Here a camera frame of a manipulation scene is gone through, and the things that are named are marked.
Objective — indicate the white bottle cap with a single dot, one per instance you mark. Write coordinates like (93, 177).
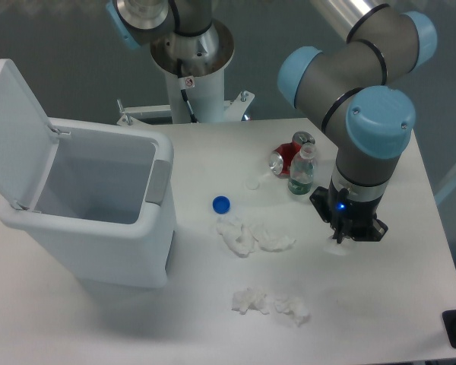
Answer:
(252, 183)

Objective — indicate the white trash bin lid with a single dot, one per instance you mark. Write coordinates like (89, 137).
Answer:
(28, 140)

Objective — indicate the white trash bin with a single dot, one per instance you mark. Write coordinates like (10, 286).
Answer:
(106, 209)

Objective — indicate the crushed red soda can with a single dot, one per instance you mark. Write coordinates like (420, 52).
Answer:
(280, 158)

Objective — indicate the white crumpled tissue front right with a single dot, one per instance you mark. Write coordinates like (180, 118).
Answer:
(294, 308)

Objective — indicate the white crumpled tissue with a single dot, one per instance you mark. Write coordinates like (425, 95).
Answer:
(270, 242)
(294, 308)
(236, 235)
(250, 298)

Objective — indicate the blue bottle cap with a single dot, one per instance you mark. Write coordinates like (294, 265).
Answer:
(221, 204)

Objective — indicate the white crumpled tissue right centre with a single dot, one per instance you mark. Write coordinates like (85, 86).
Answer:
(270, 242)

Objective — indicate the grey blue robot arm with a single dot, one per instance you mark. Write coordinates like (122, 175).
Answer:
(346, 95)

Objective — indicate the white crumpled tissue left centre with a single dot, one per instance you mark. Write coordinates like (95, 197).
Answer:
(236, 235)

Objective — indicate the white crumpled tissue front left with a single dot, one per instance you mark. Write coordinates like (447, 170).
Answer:
(250, 298)

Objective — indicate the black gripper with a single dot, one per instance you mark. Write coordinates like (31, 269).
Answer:
(348, 218)

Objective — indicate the clear green plastic bottle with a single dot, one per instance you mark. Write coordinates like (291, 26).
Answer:
(302, 170)

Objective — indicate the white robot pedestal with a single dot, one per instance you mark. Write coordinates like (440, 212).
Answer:
(194, 72)

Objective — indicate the white paper ball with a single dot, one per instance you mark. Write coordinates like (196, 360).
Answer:
(331, 246)

